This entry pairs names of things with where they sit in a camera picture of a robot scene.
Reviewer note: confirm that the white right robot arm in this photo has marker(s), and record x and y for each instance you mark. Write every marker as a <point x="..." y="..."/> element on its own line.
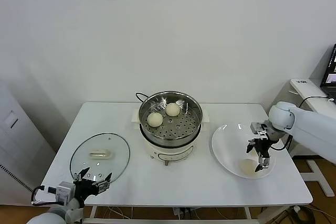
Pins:
<point x="309" y="127"/>

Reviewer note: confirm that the black open laptop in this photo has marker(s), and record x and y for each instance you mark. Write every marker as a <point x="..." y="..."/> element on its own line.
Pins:
<point x="330" y="77"/>

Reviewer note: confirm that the white metal cabinet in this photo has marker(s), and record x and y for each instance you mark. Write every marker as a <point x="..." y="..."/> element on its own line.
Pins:
<point x="15" y="142"/>

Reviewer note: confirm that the small printed desk label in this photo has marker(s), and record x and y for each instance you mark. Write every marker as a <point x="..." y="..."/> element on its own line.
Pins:
<point x="302" y="81"/>

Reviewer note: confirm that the black laptop power adapter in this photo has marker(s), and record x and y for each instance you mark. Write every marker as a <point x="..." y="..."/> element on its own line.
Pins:
<point x="331" y="100"/>

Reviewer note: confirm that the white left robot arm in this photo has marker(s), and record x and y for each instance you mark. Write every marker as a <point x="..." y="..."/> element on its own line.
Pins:
<point x="50" y="217"/>

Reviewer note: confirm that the white table frame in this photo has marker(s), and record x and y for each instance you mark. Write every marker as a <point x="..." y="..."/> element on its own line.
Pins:
<point x="90" y="212"/>

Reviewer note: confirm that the round glass pot lid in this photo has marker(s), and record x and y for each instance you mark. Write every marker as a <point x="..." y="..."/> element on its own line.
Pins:
<point x="105" y="142"/>

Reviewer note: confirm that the white electric cooker base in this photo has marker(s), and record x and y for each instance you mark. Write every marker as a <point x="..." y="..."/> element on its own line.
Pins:
<point x="170" y="153"/>

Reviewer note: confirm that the white steamed baozi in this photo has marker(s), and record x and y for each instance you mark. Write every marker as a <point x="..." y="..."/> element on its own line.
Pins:
<point x="172" y="109"/>
<point x="155" y="119"/>
<point x="246" y="167"/>

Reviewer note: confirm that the round white plate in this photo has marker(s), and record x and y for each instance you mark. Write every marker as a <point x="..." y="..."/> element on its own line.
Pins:
<point x="228" y="148"/>

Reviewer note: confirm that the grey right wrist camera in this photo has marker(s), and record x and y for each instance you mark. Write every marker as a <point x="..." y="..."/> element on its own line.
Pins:
<point x="257" y="127"/>

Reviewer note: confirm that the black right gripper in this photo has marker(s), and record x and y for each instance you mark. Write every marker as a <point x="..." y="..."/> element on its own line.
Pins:
<point x="263" y="144"/>

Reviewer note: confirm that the perforated steel steamer basket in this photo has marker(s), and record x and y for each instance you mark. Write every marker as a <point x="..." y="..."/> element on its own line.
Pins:
<point x="170" y="129"/>

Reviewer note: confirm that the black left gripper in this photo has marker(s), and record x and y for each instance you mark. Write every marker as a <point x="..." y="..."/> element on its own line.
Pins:
<point x="84" y="190"/>

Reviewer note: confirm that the white power strip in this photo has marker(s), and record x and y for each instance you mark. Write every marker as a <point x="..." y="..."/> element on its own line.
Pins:
<point x="181" y="212"/>

